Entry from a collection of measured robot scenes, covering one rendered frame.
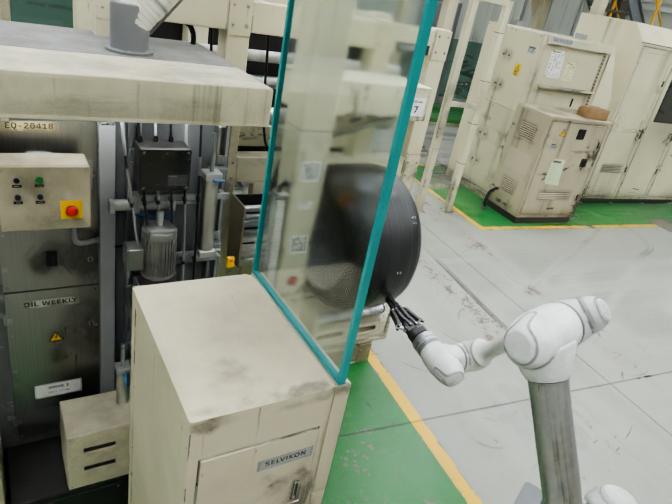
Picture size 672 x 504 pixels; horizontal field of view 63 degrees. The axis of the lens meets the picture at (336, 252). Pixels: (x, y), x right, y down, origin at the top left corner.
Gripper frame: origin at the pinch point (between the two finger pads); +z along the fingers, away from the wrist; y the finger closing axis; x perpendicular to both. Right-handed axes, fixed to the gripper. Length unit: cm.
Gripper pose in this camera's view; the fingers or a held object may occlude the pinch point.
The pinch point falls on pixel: (392, 303)
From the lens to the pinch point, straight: 218.3
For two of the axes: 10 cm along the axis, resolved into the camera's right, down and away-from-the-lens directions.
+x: -2.4, 8.1, 5.3
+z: -4.6, -5.8, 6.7
